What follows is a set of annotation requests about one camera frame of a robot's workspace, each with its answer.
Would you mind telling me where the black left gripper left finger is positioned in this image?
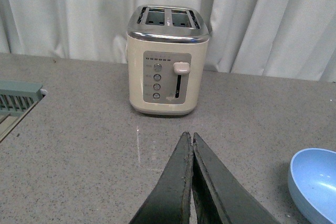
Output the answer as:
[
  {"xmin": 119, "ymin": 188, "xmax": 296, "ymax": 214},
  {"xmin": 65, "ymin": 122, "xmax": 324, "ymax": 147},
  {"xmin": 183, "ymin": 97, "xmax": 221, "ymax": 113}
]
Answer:
[{"xmin": 130, "ymin": 132, "xmax": 194, "ymax": 223}]

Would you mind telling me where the white curtain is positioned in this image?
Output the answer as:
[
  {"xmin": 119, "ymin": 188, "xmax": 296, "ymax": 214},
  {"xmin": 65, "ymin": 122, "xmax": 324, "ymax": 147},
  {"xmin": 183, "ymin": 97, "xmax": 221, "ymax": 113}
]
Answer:
[{"xmin": 1, "ymin": 0, "xmax": 335, "ymax": 82}]

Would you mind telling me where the green dish rack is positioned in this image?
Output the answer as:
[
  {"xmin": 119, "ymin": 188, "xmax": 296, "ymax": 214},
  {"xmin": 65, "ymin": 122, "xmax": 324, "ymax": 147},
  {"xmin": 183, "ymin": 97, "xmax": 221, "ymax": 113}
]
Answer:
[{"xmin": 1, "ymin": 80, "xmax": 48, "ymax": 140}]

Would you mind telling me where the cream two-slot toaster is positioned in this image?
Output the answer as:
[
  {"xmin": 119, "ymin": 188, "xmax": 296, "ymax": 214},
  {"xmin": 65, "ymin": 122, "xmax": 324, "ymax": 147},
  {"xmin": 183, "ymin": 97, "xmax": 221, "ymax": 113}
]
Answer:
[{"xmin": 126, "ymin": 5, "xmax": 209, "ymax": 115}]

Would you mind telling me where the blue bowl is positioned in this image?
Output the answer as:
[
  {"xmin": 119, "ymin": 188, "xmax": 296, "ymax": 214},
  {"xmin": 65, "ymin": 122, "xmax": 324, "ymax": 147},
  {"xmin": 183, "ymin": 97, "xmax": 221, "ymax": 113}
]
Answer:
[{"xmin": 288, "ymin": 148, "xmax": 335, "ymax": 223}]

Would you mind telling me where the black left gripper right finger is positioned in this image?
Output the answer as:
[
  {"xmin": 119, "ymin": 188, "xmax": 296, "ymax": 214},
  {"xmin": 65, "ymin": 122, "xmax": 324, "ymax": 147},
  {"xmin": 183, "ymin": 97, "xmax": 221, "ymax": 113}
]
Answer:
[{"xmin": 192, "ymin": 133, "xmax": 279, "ymax": 223}]

